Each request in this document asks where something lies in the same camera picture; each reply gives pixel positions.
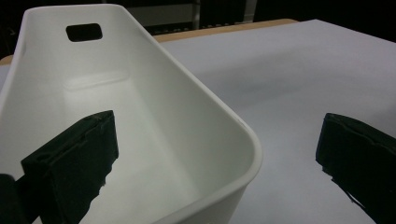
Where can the white table cover sheet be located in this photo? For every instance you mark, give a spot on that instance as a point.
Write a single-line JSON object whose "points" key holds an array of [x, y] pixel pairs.
{"points": [[295, 77]]}

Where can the white plastic bin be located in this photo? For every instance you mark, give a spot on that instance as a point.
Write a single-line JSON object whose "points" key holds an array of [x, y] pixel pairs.
{"points": [[140, 130]]}

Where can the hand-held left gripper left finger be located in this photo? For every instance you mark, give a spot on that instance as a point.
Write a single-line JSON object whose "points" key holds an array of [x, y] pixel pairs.
{"points": [[68, 168]]}

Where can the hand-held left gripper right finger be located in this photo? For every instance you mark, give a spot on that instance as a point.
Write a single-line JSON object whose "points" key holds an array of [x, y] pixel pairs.
{"points": [[364, 161]]}

